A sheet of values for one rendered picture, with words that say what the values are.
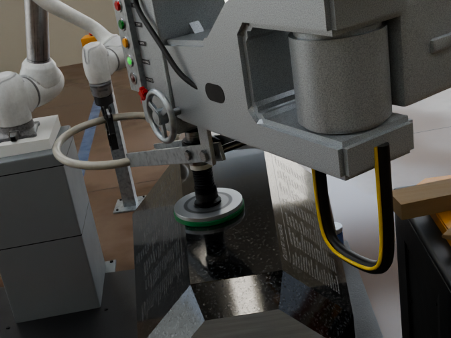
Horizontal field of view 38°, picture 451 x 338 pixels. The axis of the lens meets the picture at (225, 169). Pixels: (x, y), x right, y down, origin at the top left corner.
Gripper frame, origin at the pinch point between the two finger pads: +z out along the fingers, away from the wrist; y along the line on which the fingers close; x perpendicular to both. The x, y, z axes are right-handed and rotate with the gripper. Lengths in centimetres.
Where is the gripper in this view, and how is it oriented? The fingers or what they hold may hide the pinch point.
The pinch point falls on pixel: (113, 140)
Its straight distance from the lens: 280.9
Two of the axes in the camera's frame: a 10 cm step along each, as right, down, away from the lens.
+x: 9.4, -2.4, 2.4
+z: 1.2, 9.0, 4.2
